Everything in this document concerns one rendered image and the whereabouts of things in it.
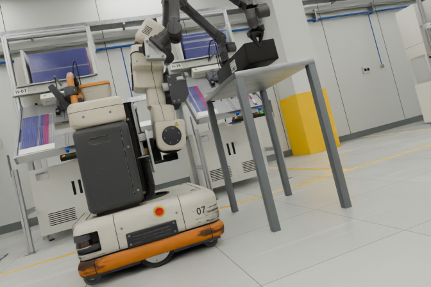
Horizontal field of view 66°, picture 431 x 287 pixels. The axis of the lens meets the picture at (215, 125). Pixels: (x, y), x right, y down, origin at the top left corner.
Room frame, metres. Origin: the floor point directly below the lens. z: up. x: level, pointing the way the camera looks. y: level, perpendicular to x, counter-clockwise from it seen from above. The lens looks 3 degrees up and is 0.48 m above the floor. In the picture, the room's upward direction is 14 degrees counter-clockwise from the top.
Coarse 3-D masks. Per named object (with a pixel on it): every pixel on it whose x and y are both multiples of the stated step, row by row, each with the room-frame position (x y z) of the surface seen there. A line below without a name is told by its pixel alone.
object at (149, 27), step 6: (144, 24) 1.77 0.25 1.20; (150, 24) 1.78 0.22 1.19; (156, 24) 1.79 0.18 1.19; (138, 30) 1.78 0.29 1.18; (144, 30) 1.77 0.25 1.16; (150, 30) 1.77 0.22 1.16; (156, 30) 1.78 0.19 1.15; (138, 36) 1.76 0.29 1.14; (144, 36) 1.76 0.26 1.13; (150, 36) 1.77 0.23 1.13
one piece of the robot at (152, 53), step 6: (144, 42) 1.64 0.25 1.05; (150, 42) 1.63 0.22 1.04; (150, 48) 1.63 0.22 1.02; (156, 48) 1.64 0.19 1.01; (150, 54) 1.63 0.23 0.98; (156, 54) 1.63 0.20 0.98; (162, 54) 1.64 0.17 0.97; (150, 60) 1.66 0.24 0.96; (156, 60) 1.67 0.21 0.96; (162, 60) 1.68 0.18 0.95
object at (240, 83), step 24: (240, 72) 1.63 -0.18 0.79; (264, 72) 1.67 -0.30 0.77; (288, 72) 1.85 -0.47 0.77; (312, 72) 1.73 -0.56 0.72; (216, 96) 2.12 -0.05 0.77; (240, 96) 1.62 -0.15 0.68; (264, 96) 2.37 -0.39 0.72; (312, 96) 1.77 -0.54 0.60; (216, 120) 2.27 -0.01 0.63; (216, 144) 2.27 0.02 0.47; (264, 168) 1.63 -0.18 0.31; (336, 168) 1.73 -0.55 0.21; (264, 192) 1.62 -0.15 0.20; (288, 192) 2.37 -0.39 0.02
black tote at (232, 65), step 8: (264, 40) 1.74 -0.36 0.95; (272, 40) 1.75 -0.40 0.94; (240, 48) 1.78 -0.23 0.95; (248, 48) 1.72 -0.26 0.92; (256, 48) 1.73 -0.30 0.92; (264, 48) 1.74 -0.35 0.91; (272, 48) 1.75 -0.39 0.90; (232, 56) 1.91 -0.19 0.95; (240, 56) 1.81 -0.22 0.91; (248, 56) 1.71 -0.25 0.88; (256, 56) 1.72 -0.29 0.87; (264, 56) 1.74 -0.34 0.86; (272, 56) 1.75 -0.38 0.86; (224, 64) 2.07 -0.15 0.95; (232, 64) 1.94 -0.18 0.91; (240, 64) 1.83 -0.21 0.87; (248, 64) 1.73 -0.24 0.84; (256, 64) 1.77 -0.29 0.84; (264, 64) 1.82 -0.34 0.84; (224, 72) 2.11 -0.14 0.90; (232, 72) 1.98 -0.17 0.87; (224, 80) 2.14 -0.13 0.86
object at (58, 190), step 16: (32, 176) 2.81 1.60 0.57; (48, 176) 2.84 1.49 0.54; (64, 176) 2.88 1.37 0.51; (80, 176) 2.91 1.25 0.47; (32, 192) 2.80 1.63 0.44; (48, 192) 2.83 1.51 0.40; (64, 192) 2.87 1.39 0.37; (80, 192) 2.90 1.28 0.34; (48, 208) 2.83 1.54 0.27; (64, 208) 2.86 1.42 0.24; (80, 208) 2.90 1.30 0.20; (48, 224) 2.82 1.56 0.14; (64, 224) 2.85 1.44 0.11
